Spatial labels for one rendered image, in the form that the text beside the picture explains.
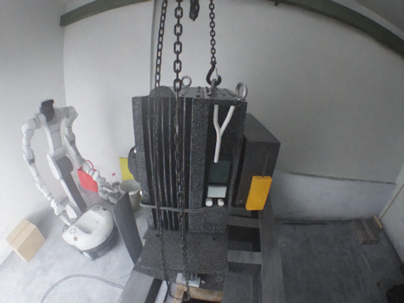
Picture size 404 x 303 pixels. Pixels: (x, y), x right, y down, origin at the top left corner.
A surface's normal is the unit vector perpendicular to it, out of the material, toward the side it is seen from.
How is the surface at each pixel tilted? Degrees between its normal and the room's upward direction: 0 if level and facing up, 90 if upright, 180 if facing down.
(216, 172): 90
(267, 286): 0
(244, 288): 0
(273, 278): 0
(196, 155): 90
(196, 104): 90
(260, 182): 90
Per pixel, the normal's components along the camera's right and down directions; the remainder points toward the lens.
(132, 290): 0.06, -0.90
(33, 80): 0.98, 0.13
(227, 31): -0.18, 0.41
